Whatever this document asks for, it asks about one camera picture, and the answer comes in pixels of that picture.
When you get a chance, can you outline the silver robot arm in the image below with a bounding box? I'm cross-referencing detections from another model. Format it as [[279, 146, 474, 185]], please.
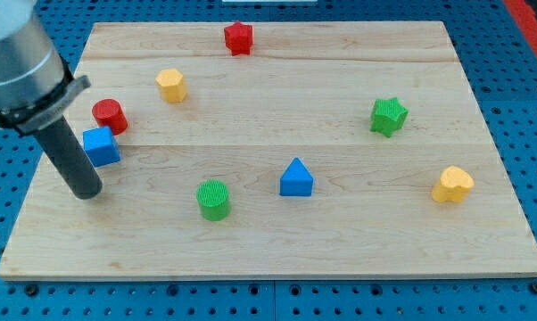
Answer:
[[0, 0, 90, 135]]

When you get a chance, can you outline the blue cube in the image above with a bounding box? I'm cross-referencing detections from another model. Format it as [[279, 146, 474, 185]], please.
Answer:
[[82, 126, 120, 167]]

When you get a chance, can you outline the blue triangle block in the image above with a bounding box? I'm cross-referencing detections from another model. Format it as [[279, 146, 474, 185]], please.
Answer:
[[279, 158, 314, 197]]

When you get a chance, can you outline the wooden board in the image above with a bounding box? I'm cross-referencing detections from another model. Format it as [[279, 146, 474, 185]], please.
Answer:
[[0, 21, 537, 281]]

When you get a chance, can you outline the green cylinder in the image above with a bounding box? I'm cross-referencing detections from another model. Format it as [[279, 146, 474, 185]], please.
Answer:
[[196, 180, 231, 221]]

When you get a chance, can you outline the red star block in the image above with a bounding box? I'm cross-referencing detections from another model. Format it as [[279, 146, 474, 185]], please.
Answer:
[[224, 21, 253, 56]]

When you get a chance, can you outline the green star block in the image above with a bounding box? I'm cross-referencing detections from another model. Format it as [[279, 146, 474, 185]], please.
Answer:
[[370, 97, 409, 137]]

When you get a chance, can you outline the red cylinder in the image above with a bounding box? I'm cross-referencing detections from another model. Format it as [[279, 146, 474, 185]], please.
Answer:
[[92, 98, 128, 136]]

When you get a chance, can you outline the yellow heart block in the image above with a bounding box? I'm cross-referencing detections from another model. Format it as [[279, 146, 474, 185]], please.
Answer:
[[431, 166, 475, 202]]

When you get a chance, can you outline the dark grey pointer rod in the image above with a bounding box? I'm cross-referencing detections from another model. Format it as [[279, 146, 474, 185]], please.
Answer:
[[33, 118, 103, 200]]

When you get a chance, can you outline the red mat at corner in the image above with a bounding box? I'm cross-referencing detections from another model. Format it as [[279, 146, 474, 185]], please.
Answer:
[[502, 0, 537, 84]]

